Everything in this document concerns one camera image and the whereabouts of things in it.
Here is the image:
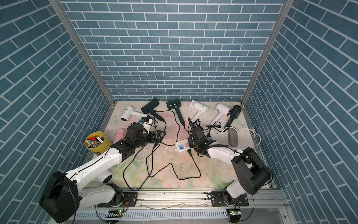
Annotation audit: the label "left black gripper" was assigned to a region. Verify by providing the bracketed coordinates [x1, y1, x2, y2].
[133, 130, 166, 149]

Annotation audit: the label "black power cord with plug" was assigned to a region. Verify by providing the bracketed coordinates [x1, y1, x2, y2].
[122, 110, 202, 192]

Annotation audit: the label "white power strip coloured sockets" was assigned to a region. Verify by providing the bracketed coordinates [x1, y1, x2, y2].
[175, 138, 194, 154]

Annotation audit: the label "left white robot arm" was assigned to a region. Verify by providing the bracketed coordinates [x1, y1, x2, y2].
[39, 123, 166, 223]

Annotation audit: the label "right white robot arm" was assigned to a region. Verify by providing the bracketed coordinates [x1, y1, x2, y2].
[188, 118, 273, 205]

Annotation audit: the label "dark green dryer angled nozzle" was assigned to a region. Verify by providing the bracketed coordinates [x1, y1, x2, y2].
[141, 98, 165, 122]

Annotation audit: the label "white folding hair dryer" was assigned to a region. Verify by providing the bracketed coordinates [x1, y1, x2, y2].
[189, 100, 209, 122]

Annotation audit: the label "pink hair dryer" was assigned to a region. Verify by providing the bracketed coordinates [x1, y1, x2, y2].
[114, 128, 127, 143]

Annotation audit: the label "white hair dryer far left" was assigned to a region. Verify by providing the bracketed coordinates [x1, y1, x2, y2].
[120, 106, 148, 122]

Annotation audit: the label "white glossy hair dryer right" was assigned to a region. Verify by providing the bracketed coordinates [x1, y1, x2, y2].
[210, 103, 231, 125]

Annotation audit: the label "dark green dryer centre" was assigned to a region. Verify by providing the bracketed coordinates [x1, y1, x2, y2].
[167, 99, 185, 126]

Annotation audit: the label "dark green dryer right corner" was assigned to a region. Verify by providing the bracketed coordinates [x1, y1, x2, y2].
[225, 105, 242, 128]

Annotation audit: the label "yellow cup of pens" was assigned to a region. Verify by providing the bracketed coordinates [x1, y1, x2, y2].
[84, 131, 112, 155]

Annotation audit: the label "large white dryer front left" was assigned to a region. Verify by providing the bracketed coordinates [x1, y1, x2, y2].
[96, 169, 113, 184]

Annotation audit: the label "white wall cable connector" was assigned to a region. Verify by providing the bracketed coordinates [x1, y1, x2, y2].
[223, 127, 262, 144]

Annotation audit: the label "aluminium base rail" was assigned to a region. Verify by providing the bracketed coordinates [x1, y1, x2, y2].
[66, 189, 295, 224]

